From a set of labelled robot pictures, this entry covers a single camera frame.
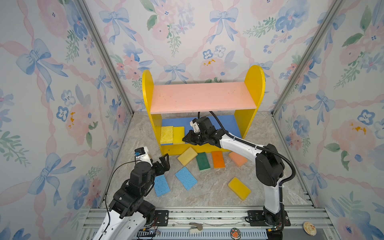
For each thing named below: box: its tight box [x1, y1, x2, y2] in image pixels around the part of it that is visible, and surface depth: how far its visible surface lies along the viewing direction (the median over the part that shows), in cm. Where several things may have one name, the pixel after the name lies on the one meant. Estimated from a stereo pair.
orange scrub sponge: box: [211, 151, 226, 169], surface depth 96 cm
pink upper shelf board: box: [150, 82, 257, 115], surface depth 73 cm
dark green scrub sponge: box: [196, 152, 211, 172], surface depth 95 cm
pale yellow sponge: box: [177, 146, 198, 167], surface depth 96 cm
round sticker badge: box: [230, 227, 241, 240], surface depth 71 cm
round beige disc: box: [303, 221, 317, 237], surface depth 73 cm
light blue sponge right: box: [175, 166, 198, 191], surface depth 88 cm
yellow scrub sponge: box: [173, 126, 186, 144], surface depth 90 cm
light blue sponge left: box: [154, 174, 171, 197], surface depth 84 cm
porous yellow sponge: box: [160, 126, 174, 144], surface depth 90 cm
